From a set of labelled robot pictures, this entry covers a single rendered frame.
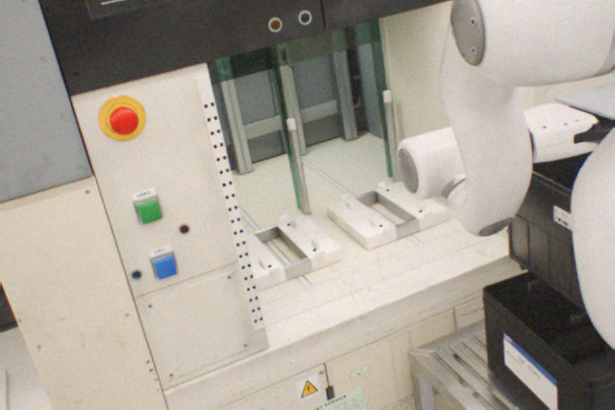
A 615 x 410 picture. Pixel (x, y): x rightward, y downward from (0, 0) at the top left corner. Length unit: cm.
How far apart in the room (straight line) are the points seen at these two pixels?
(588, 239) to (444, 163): 37
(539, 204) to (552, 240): 6
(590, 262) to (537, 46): 17
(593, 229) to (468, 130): 29
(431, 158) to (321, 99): 127
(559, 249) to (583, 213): 53
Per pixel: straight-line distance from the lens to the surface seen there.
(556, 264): 106
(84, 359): 114
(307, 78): 207
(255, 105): 202
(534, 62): 44
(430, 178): 85
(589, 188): 51
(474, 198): 80
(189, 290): 113
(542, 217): 105
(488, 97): 74
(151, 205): 103
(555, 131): 93
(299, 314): 131
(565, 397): 110
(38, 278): 107
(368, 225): 151
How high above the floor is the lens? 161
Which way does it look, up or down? 23 degrees down
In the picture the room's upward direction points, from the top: 10 degrees counter-clockwise
